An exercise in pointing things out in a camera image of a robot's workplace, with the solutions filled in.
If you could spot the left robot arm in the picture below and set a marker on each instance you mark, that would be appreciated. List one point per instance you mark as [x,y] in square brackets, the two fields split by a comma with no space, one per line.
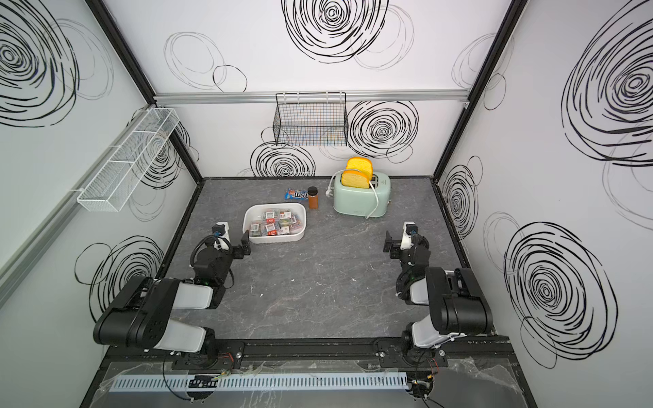
[140,315]

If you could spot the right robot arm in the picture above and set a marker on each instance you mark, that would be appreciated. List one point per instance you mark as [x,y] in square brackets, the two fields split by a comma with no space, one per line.
[457,306]

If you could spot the orange spice bottle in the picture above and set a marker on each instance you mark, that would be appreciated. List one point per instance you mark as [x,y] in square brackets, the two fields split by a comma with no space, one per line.
[313,197]

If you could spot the yellow toast slice back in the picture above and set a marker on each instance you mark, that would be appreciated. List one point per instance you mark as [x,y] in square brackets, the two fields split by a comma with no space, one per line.
[361,164]

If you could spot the blue candy packet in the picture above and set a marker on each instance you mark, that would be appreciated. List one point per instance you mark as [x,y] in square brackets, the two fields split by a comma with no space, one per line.
[293,194]

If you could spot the white storage box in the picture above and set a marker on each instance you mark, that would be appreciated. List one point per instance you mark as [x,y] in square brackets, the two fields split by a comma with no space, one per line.
[290,231]

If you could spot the yellow toast slice front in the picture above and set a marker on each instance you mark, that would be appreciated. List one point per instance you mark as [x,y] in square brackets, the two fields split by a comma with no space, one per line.
[354,178]

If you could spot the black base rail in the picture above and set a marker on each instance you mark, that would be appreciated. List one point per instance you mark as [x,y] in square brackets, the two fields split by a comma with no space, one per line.
[379,352]

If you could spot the black wire basket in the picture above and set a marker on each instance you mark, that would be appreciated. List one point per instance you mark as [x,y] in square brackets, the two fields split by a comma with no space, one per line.
[311,119]

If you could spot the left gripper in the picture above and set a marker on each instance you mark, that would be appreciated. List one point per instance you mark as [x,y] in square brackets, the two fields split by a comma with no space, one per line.
[242,246]

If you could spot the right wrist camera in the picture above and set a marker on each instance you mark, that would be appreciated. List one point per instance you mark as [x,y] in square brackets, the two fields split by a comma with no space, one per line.
[410,229]

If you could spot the yellow toast slice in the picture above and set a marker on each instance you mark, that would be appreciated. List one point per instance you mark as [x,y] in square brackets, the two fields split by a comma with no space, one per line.
[354,178]
[361,164]

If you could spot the mint green toaster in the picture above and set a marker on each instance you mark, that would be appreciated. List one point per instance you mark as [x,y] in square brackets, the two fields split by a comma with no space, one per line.
[367,203]

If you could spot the white slotted cable duct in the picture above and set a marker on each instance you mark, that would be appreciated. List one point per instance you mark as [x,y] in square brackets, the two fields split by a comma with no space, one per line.
[186,383]

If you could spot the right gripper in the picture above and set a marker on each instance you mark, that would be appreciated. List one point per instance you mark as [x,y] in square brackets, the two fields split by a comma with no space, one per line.
[390,245]

